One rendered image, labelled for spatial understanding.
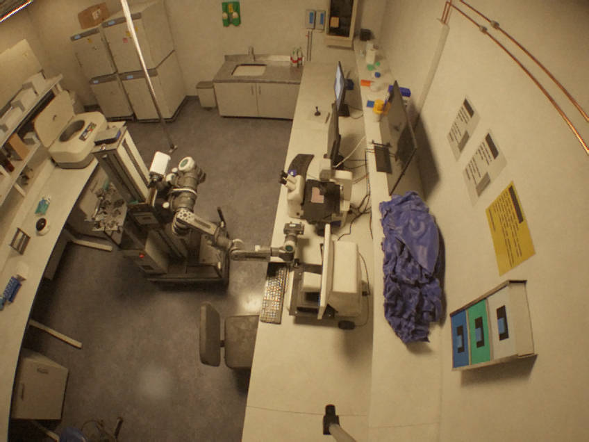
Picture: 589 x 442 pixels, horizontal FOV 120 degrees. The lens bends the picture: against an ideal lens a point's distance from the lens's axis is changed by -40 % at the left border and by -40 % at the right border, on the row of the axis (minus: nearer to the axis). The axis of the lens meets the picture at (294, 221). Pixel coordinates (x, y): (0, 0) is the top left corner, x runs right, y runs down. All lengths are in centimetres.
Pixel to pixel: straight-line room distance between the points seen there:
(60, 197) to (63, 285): 119
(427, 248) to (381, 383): 69
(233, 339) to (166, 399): 104
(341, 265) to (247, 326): 100
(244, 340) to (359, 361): 85
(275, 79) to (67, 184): 278
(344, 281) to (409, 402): 70
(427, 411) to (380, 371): 33
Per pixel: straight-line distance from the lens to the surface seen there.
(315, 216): 197
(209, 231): 174
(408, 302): 141
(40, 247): 295
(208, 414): 272
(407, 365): 145
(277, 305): 189
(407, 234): 150
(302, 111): 318
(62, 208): 302
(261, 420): 188
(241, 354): 215
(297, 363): 185
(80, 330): 347
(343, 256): 149
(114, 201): 218
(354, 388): 189
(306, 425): 188
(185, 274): 260
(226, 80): 395
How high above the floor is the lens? 260
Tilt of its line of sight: 58 degrees down
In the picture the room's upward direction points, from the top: 2 degrees clockwise
